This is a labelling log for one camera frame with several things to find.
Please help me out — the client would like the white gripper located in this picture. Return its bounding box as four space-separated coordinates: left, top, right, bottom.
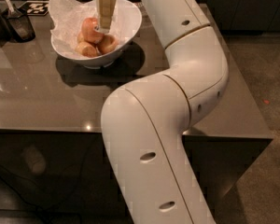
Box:
96 0 116 34

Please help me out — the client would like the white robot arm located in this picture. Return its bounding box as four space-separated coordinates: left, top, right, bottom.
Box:
101 0 229 224

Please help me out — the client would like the white bowl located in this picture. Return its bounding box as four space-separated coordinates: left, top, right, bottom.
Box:
51 0 142 68

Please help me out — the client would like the hidden back apple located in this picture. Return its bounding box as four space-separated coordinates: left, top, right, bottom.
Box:
77 32 85 43

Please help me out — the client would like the front left yellow-red apple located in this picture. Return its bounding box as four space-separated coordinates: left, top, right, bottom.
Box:
75 41 98 58

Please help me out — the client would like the white tissue paper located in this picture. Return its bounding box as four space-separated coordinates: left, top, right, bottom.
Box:
48 0 116 52

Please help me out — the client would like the black white marker tag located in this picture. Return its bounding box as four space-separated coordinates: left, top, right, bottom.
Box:
20 1 49 16

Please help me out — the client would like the dark container with scoop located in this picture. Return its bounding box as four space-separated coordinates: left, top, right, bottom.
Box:
4 0 35 43

